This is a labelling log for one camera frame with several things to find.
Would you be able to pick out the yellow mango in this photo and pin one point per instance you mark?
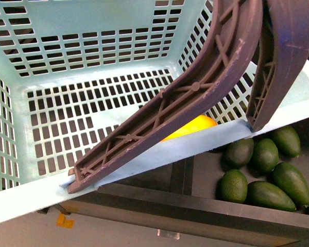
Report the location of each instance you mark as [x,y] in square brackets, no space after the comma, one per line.
[199,123]

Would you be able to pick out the brown basket handle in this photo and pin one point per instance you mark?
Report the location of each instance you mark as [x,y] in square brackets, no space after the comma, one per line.
[283,51]
[230,44]

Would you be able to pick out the light blue plastic basket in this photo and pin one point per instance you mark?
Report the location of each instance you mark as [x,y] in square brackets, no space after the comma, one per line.
[71,72]

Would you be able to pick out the dark green avocado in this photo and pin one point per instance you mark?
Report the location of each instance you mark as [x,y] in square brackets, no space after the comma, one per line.
[287,140]

